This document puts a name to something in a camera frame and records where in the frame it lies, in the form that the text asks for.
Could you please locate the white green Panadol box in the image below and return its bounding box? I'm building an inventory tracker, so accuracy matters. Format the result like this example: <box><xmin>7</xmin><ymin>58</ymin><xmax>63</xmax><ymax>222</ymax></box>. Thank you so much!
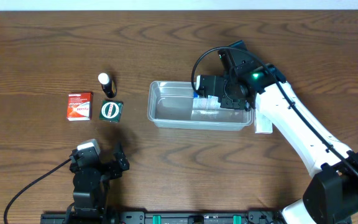
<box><xmin>254</xmin><ymin>110</ymin><xmax>273</xmax><ymax>134</ymax></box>

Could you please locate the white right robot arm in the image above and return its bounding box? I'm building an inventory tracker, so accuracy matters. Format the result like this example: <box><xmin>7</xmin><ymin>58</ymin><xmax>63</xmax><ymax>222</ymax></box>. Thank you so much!
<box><xmin>191</xmin><ymin>40</ymin><xmax>358</xmax><ymax>223</ymax></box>

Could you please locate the blue Kool Fever box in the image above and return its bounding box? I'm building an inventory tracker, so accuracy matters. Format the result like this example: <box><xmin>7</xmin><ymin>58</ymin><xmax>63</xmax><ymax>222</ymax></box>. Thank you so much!
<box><xmin>193</xmin><ymin>93</ymin><xmax>221</xmax><ymax>110</ymax></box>

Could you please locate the dark bottle white cap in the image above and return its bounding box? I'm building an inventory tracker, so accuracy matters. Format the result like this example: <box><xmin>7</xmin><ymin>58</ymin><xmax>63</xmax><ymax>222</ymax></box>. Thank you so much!
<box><xmin>98</xmin><ymin>73</ymin><xmax>117</xmax><ymax>98</ymax></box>

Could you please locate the clear plastic container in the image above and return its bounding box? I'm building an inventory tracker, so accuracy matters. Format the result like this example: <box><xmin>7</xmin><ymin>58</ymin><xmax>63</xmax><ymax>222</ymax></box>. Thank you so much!
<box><xmin>147</xmin><ymin>81</ymin><xmax>254</xmax><ymax>131</ymax></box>

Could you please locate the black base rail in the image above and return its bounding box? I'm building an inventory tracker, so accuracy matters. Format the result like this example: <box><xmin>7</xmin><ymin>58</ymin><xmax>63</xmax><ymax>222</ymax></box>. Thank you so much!
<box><xmin>40</xmin><ymin>211</ymin><xmax>285</xmax><ymax>224</ymax></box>

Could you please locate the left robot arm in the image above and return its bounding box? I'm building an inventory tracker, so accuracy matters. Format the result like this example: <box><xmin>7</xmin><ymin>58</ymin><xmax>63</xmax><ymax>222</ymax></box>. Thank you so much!
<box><xmin>64</xmin><ymin>139</ymin><xmax>130</xmax><ymax>223</ymax></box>

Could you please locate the red Panadol box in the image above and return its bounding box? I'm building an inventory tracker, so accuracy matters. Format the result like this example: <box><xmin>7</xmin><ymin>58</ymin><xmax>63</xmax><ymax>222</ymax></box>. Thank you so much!
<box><xmin>67</xmin><ymin>92</ymin><xmax>93</xmax><ymax>121</ymax></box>

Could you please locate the dark green Zam-Buk box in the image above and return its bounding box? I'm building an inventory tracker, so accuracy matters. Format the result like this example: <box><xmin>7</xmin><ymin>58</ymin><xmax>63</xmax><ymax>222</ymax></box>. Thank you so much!
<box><xmin>99</xmin><ymin>101</ymin><xmax>124</xmax><ymax>123</ymax></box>

